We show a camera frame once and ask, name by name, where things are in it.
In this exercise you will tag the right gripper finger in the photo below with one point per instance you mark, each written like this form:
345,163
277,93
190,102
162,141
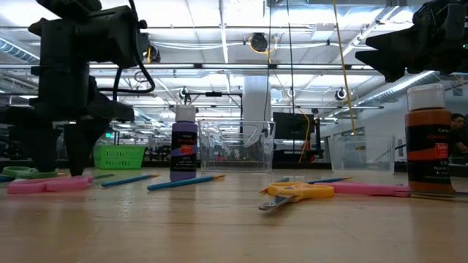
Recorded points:
391,64
395,39

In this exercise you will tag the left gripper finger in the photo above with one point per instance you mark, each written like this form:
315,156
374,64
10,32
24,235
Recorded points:
45,146
82,142

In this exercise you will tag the brown paint bottle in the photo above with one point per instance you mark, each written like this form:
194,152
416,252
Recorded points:
428,146

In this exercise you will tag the purple paint bottle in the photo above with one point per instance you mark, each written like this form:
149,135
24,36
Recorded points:
184,153

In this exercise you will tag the green plastic basket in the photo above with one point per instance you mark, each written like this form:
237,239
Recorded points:
118,157

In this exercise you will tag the frosted plastic bin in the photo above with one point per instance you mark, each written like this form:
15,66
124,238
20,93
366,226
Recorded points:
365,157

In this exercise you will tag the person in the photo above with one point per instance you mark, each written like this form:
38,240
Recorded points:
459,135

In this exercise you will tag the black monitor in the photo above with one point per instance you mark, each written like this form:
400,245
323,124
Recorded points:
292,126

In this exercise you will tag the white building pillar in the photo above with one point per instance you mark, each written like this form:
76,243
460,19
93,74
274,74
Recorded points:
256,98

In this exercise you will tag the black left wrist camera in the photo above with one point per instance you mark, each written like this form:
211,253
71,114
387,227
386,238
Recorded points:
113,36

